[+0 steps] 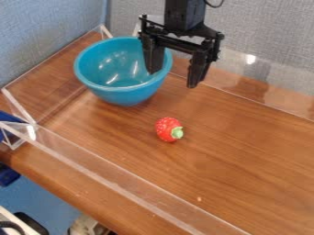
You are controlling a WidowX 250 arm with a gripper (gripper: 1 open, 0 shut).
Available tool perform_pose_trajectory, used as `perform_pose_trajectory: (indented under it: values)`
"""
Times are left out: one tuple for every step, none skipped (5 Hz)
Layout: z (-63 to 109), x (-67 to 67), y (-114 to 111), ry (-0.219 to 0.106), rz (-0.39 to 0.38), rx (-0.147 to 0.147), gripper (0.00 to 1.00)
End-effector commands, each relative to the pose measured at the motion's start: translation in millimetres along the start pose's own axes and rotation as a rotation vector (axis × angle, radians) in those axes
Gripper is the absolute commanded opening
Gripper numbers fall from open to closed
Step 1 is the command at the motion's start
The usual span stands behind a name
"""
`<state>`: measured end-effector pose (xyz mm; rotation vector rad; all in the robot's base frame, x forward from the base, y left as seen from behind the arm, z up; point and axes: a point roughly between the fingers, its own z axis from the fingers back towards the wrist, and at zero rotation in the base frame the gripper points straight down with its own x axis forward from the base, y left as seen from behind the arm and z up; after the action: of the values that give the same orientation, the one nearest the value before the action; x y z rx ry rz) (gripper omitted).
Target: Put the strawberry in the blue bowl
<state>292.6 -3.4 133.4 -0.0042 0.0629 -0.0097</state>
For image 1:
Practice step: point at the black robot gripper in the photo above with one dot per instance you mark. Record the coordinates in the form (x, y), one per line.
(181, 31)

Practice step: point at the red toy strawberry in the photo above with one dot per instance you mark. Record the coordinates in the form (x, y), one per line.
(169, 129)

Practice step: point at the clear acrylic barrier wall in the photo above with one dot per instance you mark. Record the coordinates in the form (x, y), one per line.
(236, 178)

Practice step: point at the black and white equipment below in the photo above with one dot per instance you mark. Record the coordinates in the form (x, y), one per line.
(19, 224)

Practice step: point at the blue table clamp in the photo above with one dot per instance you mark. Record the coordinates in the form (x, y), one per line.
(8, 175)

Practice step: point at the blue plastic bowl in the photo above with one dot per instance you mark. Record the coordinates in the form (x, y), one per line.
(110, 68)

